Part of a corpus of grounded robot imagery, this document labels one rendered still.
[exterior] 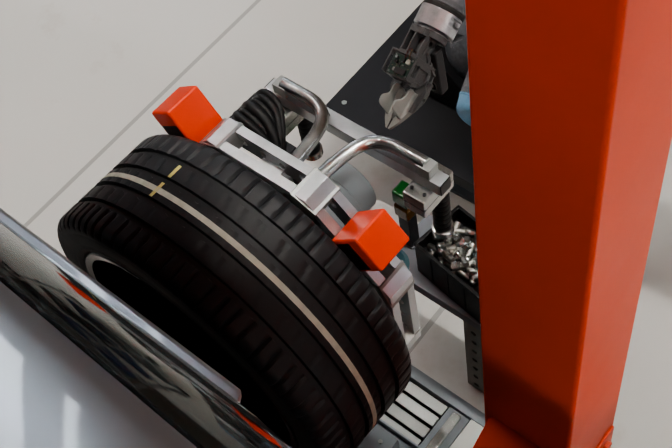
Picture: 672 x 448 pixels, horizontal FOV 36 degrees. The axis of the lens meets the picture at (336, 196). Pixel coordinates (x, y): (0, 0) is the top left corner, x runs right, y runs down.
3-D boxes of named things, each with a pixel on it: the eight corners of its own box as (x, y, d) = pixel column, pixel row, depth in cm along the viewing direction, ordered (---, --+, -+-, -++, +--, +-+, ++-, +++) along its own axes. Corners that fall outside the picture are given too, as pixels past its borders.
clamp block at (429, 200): (403, 206, 192) (401, 190, 187) (433, 173, 195) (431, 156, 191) (425, 220, 189) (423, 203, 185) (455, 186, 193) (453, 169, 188)
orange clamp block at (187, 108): (181, 151, 187) (149, 113, 183) (210, 123, 189) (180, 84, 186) (198, 152, 181) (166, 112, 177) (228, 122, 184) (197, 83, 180)
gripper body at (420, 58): (378, 72, 211) (405, 18, 211) (400, 86, 218) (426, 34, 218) (406, 84, 207) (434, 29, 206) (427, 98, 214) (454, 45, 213)
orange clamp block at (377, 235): (328, 242, 170) (354, 240, 162) (358, 209, 173) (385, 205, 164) (355, 272, 171) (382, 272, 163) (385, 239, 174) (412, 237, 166)
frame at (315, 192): (211, 260, 229) (140, 100, 185) (231, 239, 232) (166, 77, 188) (408, 396, 205) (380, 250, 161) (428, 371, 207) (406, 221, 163)
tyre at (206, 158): (16, 220, 204) (123, 223, 146) (103, 140, 212) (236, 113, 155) (229, 443, 225) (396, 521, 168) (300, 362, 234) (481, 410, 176)
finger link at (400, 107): (375, 121, 211) (396, 80, 210) (391, 130, 216) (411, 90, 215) (386, 127, 209) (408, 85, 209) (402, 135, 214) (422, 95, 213)
